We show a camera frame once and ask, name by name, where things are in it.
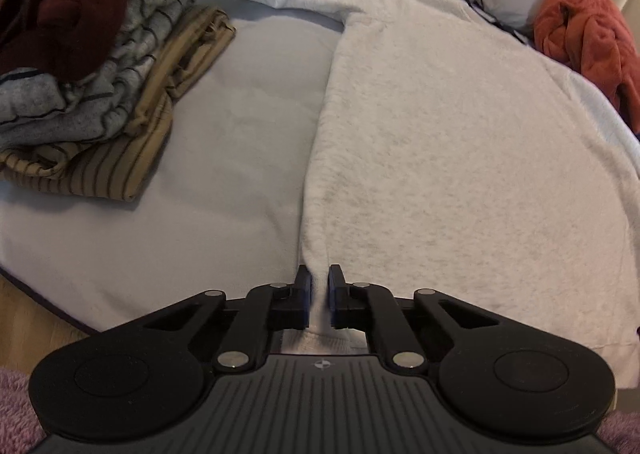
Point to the cream sweatshirt with navy collar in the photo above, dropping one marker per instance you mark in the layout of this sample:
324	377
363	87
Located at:
440	134

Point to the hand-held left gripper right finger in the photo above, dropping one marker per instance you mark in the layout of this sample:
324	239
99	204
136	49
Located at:
333	300

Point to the maroon folded garment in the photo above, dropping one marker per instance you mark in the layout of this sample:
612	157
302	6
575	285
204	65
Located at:
65	4

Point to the orange-red crumpled garment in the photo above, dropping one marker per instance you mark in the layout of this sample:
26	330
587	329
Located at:
585	29

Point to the grey striped folded garment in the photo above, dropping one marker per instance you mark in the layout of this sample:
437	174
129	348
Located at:
100	89

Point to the bed with light grey sheet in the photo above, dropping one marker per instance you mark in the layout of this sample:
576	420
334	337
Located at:
240	144

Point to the tan striped folded garment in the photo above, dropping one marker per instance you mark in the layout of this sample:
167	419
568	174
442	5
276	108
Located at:
125	164

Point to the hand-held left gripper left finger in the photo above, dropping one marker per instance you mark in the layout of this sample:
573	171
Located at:
306	295

